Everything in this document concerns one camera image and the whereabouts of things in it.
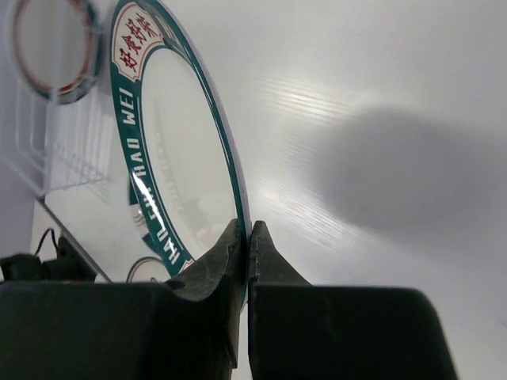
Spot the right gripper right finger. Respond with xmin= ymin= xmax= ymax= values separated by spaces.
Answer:
xmin=248 ymin=221 xmax=457 ymax=379

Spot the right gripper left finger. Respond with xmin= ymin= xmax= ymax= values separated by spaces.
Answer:
xmin=1 ymin=221 xmax=242 ymax=379

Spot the hao shi plate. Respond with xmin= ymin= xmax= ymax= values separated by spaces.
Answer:
xmin=109 ymin=0 xmax=254 ymax=310

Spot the teal red ring plate right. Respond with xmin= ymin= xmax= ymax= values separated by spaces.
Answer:
xmin=128 ymin=180 xmax=149 ymax=238

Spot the teal red ring plate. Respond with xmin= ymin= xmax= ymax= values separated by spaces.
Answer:
xmin=128 ymin=180 xmax=149 ymax=238
xmin=6 ymin=1 xmax=104 ymax=105

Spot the wire dish rack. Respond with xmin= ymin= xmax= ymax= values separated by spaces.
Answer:
xmin=1 ymin=74 xmax=115 ymax=197

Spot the teal red ring plate centre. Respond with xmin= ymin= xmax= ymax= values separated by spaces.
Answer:
xmin=6 ymin=1 xmax=104 ymax=105

